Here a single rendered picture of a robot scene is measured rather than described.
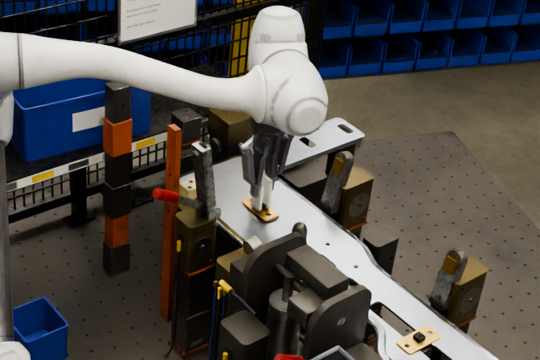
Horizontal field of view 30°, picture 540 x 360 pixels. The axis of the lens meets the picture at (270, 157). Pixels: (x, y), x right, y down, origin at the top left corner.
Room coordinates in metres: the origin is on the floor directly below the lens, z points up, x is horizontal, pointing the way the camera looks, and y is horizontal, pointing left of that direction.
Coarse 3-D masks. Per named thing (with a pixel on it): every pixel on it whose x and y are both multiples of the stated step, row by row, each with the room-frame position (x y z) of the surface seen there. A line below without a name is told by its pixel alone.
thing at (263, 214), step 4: (244, 200) 1.74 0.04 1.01; (248, 200) 1.74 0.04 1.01; (244, 204) 1.72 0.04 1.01; (248, 204) 1.72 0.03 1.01; (264, 204) 1.72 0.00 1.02; (252, 208) 1.71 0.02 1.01; (264, 208) 1.71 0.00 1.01; (268, 208) 1.72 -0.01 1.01; (256, 212) 1.70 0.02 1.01; (260, 212) 1.70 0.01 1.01; (264, 212) 1.70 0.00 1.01; (268, 212) 1.70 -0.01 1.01; (272, 212) 1.70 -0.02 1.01; (260, 216) 1.69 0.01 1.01; (264, 216) 1.69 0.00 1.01; (268, 216) 1.69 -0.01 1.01; (272, 216) 1.69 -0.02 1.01; (276, 216) 1.69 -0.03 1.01; (264, 220) 1.68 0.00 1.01
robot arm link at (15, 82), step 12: (0, 36) 1.57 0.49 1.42; (12, 36) 1.58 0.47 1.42; (0, 48) 1.54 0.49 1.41; (12, 48) 1.55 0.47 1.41; (0, 60) 1.53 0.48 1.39; (12, 60) 1.54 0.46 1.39; (0, 72) 1.52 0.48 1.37; (12, 72) 1.53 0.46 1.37; (0, 84) 1.52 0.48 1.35; (12, 84) 1.53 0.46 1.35; (0, 96) 1.58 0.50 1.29
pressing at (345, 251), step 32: (224, 160) 1.90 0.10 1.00; (224, 192) 1.77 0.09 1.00; (288, 192) 1.79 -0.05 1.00; (224, 224) 1.65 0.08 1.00; (256, 224) 1.67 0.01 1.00; (288, 224) 1.68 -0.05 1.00; (320, 224) 1.69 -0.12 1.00; (352, 256) 1.59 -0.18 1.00; (384, 288) 1.50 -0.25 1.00; (416, 320) 1.42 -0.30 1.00; (384, 352) 1.33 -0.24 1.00; (416, 352) 1.34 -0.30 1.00; (448, 352) 1.35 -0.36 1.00; (480, 352) 1.36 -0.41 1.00
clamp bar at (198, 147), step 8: (192, 144) 1.61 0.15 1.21; (200, 144) 1.62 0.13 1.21; (216, 144) 1.62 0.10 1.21; (192, 152) 1.60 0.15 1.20; (200, 152) 1.59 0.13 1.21; (208, 152) 1.60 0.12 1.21; (216, 152) 1.62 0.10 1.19; (200, 160) 1.59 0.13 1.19; (208, 160) 1.60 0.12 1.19; (200, 168) 1.60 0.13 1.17; (208, 168) 1.60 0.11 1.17; (200, 176) 1.60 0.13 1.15; (208, 176) 1.60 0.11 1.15; (200, 184) 1.61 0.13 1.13; (208, 184) 1.60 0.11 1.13; (200, 192) 1.61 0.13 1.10; (208, 192) 1.60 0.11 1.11; (200, 200) 1.62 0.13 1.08; (208, 200) 1.60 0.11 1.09; (208, 208) 1.60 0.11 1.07
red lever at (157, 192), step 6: (156, 192) 1.54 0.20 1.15; (162, 192) 1.54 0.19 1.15; (168, 192) 1.55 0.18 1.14; (156, 198) 1.53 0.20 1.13; (162, 198) 1.54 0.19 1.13; (168, 198) 1.55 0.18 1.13; (174, 198) 1.56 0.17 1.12; (180, 198) 1.57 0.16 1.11; (186, 198) 1.58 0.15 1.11; (186, 204) 1.58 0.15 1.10; (192, 204) 1.59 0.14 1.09; (198, 204) 1.60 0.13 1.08; (204, 204) 1.61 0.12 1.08; (204, 210) 1.61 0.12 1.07
